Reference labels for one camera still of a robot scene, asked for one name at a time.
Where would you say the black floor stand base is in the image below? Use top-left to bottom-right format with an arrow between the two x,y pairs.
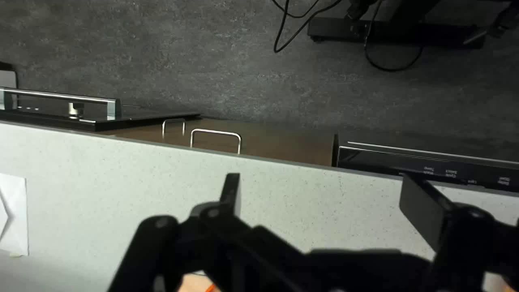
307,0 -> 492,51

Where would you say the black dishwasher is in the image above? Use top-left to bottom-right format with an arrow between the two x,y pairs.
333,134 -> 519,192

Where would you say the black oven panel silver trim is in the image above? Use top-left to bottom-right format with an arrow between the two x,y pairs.
0,87 -> 203,132

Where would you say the white paper sheet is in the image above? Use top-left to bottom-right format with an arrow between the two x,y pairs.
0,173 -> 29,259

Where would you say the brown drawer cabinet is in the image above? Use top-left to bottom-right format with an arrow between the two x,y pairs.
99,113 -> 338,166

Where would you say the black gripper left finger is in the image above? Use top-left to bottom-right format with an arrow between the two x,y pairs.
107,171 -> 261,292

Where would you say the black floor cable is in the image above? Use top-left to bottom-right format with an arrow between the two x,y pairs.
271,0 -> 346,54
362,0 -> 427,74

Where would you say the silver drawer handle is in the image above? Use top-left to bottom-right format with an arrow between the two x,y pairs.
188,126 -> 244,157
161,116 -> 188,137

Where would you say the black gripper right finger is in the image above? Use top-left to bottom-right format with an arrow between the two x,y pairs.
399,174 -> 519,292

